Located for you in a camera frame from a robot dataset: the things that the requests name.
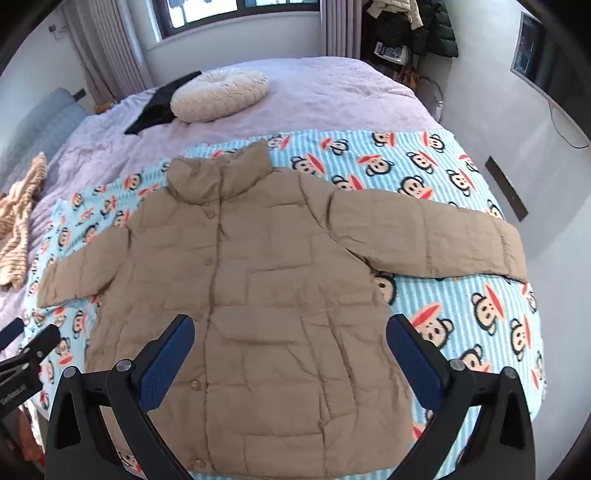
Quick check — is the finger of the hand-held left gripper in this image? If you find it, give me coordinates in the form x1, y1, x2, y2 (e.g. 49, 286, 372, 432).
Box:
0, 318, 24, 352
0, 325, 62, 371

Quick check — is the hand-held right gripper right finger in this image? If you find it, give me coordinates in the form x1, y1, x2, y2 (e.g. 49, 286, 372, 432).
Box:
385, 314, 539, 480

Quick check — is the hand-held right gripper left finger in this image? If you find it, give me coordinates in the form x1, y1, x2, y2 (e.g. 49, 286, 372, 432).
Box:
44, 314, 197, 480

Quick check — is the tan puffer jacket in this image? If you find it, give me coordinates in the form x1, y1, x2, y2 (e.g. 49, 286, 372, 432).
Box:
37, 141, 529, 476

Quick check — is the red cloth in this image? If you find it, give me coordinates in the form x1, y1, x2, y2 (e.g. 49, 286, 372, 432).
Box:
18, 406, 47, 462

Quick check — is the yellow striped cloth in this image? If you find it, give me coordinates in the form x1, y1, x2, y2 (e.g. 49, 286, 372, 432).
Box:
0, 151, 48, 291

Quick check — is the monkey print striped blanket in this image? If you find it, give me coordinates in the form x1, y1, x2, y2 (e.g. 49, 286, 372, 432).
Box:
23, 128, 546, 480

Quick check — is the grey quilted headboard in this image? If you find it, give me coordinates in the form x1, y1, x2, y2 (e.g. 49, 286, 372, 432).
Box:
0, 88, 86, 185

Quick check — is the black cloth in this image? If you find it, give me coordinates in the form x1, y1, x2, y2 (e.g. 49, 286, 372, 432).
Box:
124, 71, 204, 136

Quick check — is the white standing fan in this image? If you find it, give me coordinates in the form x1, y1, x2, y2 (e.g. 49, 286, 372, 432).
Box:
418, 76, 446, 123

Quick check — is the round cream pillow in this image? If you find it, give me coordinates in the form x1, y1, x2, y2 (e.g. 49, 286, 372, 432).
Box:
170, 70, 269, 123

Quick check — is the lilac bedspread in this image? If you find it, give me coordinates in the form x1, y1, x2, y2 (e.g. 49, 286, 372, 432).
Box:
0, 55, 444, 333

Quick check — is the grey curtain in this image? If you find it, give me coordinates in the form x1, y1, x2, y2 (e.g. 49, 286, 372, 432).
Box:
60, 0, 155, 104
321, 0, 368, 58

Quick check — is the dark hanging bag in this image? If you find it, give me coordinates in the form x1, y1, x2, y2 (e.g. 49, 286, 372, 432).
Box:
369, 14, 416, 70

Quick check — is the black hanging puffer coat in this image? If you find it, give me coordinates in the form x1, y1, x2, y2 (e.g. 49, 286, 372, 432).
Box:
413, 0, 460, 58

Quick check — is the dark framed window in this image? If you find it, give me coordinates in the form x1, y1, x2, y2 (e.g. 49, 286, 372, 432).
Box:
152, 0, 324, 42

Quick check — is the cream hanging jacket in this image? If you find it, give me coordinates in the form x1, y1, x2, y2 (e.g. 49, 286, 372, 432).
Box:
367, 0, 426, 28

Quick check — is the black wall panel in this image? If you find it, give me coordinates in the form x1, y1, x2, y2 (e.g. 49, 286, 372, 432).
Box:
485, 156, 528, 222

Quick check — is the black cable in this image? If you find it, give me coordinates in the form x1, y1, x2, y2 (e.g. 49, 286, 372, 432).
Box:
549, 102, 591, 149

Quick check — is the wall mounted television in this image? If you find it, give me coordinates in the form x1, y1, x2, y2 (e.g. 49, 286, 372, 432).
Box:
510, 11, 591, 116

